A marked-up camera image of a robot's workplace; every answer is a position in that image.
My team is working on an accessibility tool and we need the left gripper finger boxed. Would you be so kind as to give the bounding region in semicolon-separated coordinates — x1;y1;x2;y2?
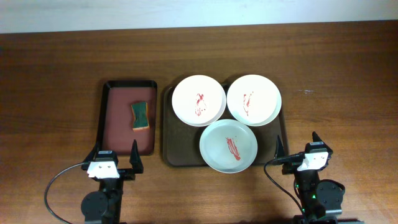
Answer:
83;142;100;162
129;140;143;170

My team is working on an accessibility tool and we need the green and orange sponge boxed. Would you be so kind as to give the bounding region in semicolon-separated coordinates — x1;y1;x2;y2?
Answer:
131;101;150;131

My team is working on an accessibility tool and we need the white plate front stained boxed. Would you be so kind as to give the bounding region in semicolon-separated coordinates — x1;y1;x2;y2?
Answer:
199;119;258;174

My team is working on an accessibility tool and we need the white plate stained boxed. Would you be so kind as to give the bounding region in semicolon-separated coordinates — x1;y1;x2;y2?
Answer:
172;75;226;127
226;75;282;126
199;119;258;174

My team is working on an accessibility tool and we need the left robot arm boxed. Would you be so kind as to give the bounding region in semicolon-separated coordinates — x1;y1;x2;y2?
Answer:
81;141;144;224

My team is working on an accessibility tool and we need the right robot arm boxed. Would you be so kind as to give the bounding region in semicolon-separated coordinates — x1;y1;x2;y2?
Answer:
271;132;345;223

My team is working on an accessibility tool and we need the black tray with red water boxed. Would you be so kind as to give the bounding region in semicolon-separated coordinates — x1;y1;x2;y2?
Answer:
96;80;157;156

